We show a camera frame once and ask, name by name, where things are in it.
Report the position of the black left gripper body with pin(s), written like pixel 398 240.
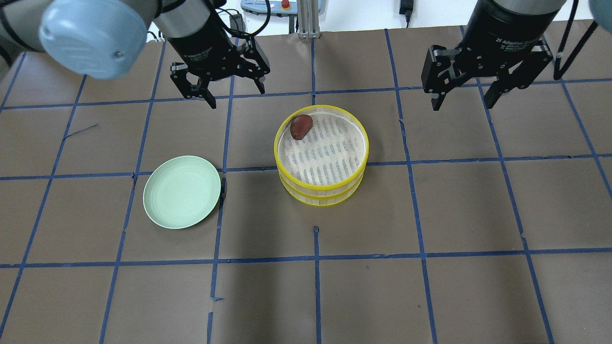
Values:
pixel 198 44

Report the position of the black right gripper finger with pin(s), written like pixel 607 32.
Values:
pixel 437 100
pixel 494 93

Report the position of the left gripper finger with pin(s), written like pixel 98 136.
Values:
pixel 209 98
pixel 259 82

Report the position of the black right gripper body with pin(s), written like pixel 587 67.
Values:
pixel 502 36

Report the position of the red-brown bun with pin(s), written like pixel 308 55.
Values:
pixel 300 126

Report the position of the yellow steamer basket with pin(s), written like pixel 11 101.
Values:
pixel 317 197
pixel 332 155

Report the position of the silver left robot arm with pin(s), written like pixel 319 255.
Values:
pixel 104 38

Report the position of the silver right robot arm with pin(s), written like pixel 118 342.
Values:
pixel 504 39

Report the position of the teach pendant with red button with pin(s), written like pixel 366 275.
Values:
pixel 279 8

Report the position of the black power adapter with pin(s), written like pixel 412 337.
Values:
pixel 406 9

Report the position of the light green plate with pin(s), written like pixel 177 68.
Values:
pixel 181 192

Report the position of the aluminium frame post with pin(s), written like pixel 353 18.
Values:
pixel 308 19

